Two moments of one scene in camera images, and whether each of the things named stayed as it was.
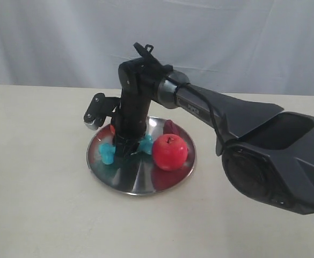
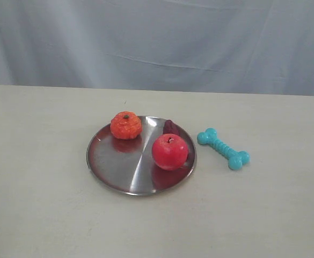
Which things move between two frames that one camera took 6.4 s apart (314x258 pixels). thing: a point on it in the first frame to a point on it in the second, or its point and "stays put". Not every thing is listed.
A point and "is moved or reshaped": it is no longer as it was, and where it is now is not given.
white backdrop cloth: (228, 47) stays put
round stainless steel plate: (139, 174) stays put
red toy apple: (170, 152) stays put
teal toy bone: (108, 150) is moved or reshaped
